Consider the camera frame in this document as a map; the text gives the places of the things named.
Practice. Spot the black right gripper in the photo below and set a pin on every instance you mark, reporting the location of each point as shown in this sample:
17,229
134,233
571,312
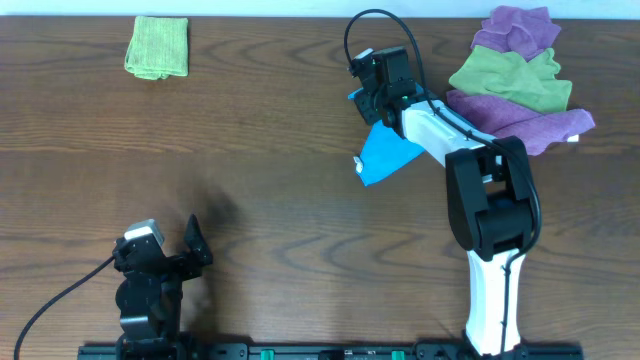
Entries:
365,107

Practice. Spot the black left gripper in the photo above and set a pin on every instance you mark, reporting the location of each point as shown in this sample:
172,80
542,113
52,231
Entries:
167,263

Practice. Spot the blue microfiber cloth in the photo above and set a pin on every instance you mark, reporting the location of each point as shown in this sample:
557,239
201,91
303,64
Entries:
383,153

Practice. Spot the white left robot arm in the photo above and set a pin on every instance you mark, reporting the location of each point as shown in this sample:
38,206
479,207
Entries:
150,297

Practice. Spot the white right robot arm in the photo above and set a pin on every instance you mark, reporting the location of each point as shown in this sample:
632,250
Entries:
493,207

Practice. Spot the crumpled green microfiber cloth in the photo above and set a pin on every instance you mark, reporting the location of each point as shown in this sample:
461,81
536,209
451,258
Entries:
532,84

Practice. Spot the lower purple microfiber cloth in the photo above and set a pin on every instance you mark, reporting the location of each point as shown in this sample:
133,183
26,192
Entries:
501,118

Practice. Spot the purple microfiber cloth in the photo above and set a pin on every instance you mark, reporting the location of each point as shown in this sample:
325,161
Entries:
512,29
501,118

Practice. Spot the upper purple microfiber cloth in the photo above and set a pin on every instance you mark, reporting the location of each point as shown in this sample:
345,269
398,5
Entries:
512,29

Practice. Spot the folded green microfiber cloth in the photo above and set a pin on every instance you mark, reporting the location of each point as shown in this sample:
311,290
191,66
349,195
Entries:
158,48

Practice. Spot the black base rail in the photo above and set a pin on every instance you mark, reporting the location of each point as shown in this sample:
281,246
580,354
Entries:
239,351

